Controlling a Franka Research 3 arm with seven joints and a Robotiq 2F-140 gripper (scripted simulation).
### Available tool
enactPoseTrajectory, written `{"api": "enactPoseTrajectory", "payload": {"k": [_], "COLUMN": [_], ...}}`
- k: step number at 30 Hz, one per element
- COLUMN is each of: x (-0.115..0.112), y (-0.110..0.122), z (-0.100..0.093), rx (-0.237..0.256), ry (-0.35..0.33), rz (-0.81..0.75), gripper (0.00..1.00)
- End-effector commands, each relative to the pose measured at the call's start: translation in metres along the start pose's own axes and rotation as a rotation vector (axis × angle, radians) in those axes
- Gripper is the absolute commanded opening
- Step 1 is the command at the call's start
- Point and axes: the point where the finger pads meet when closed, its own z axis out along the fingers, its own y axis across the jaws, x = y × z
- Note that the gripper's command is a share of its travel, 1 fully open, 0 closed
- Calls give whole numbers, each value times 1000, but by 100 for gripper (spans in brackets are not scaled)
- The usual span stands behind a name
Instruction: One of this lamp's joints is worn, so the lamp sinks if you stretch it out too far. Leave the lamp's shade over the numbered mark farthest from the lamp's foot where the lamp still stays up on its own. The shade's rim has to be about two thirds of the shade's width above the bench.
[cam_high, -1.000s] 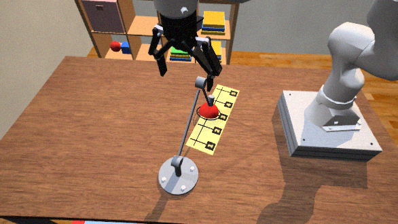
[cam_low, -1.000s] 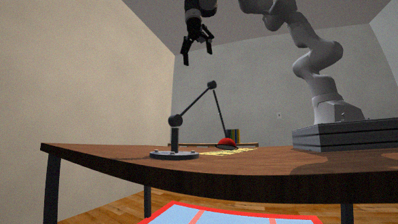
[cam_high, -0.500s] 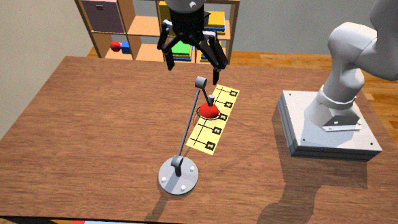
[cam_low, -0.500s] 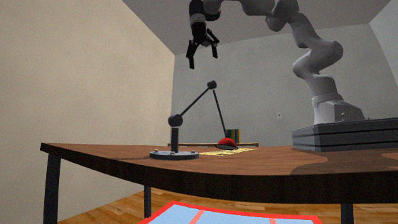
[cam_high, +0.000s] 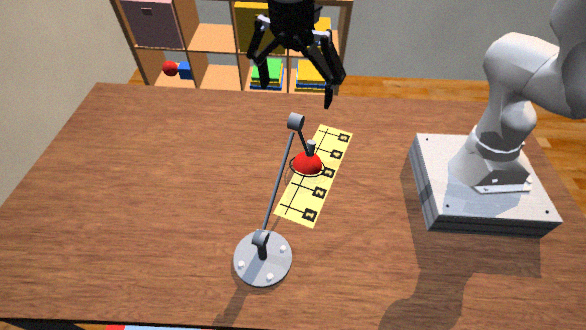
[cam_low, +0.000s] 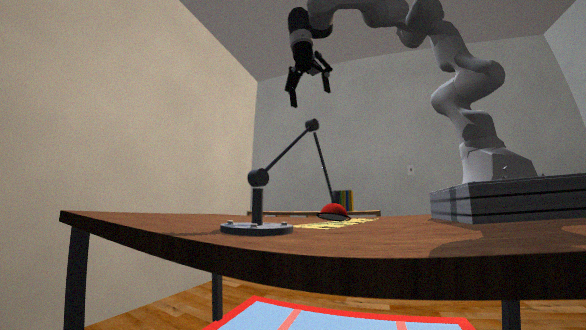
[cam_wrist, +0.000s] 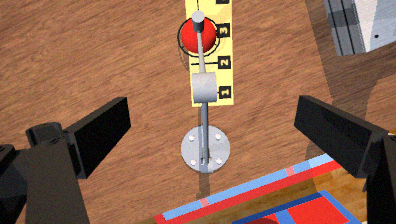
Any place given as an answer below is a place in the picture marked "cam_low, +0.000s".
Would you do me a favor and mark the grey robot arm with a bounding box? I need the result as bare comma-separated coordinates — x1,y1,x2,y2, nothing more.
288,0,545,184

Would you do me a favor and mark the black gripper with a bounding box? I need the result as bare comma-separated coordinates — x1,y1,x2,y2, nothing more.
285,41,333,108

